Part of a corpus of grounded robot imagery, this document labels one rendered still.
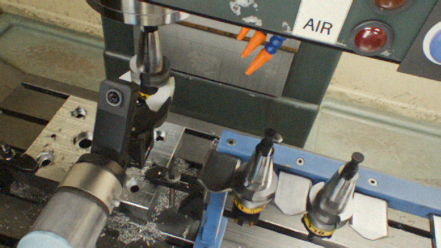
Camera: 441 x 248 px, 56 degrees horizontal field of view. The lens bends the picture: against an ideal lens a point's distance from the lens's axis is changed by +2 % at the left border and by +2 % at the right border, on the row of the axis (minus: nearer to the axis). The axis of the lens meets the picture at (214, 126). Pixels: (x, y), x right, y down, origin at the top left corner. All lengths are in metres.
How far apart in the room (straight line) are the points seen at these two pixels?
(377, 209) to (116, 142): 0.38
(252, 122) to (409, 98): 0.65
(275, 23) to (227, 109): 1.02
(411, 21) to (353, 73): 1.33
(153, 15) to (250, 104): 0.80
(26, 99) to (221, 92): 0.54
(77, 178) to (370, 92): 1.32
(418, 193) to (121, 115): 0.44
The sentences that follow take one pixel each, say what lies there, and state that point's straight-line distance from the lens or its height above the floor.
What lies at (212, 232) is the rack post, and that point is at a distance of 0.84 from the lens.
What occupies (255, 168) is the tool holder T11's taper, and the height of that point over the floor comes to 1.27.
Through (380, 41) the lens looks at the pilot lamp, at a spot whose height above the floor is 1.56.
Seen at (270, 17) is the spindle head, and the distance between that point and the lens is 0.30.
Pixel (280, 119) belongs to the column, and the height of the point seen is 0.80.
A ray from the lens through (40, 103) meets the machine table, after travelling 1.17.
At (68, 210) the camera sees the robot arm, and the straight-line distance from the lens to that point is 0.52.
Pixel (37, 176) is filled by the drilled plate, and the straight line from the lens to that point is 0.91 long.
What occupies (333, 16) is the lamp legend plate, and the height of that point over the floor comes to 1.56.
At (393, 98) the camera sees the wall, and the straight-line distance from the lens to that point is 1.70.
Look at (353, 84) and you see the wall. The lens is 1.66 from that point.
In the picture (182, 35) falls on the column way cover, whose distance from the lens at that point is 1.15.
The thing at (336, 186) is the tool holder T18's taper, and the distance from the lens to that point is 0.56.
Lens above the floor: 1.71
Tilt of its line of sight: 48 degrees down
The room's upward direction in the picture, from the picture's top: 8 degrees clockwise
